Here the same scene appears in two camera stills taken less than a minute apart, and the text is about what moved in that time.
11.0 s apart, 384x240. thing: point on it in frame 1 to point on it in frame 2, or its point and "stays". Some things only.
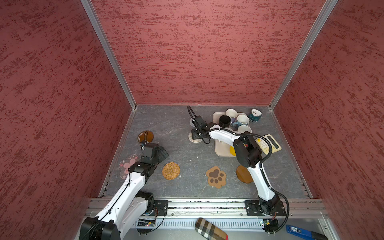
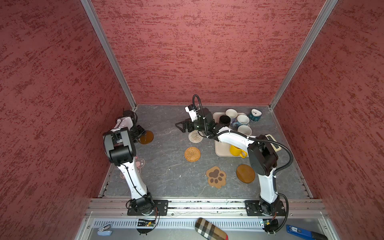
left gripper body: (160, 157) to (136, 131)
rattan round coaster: (171, 171) to (192, 154)
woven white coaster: (194, 141) stays
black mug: (224, 121) stays
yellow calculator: (265, 146) stays
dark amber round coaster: (145, 135) stays
